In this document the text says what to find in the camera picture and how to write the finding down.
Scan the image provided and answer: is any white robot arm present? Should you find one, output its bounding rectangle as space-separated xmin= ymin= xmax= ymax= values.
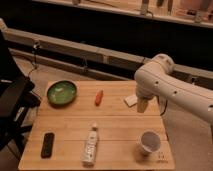
xmin=134 ymin=54 xmax=213 ymax=126

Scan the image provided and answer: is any white sponge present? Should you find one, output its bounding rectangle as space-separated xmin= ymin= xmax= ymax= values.
xmin=124 ymin=94 xmax=137 ymax=107

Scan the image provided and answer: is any white paper cup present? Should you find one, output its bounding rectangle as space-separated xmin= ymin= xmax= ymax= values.
xmin=139 ymin=131 xmax=161 ymax=156

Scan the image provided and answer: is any white plastic bottle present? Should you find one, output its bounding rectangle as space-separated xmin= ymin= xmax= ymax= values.
xmin=82 ymin=123 xmax=99 ymax=167

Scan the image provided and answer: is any green bowl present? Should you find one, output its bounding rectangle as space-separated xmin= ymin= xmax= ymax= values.
xmin=47 ymin=80 xmax=77 ymax=106

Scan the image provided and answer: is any black remote control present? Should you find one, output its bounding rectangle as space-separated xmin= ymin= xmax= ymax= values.
xmin=41 ymin=132 xmax=54 ymax=158

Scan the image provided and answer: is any black chair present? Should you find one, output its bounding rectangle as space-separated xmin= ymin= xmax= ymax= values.
xmin=0 ymin=30 xmax=41 ymax=153

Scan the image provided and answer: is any black cable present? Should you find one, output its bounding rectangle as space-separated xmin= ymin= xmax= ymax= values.
xmin=27 ymin=40 xmax=42 ymax=79

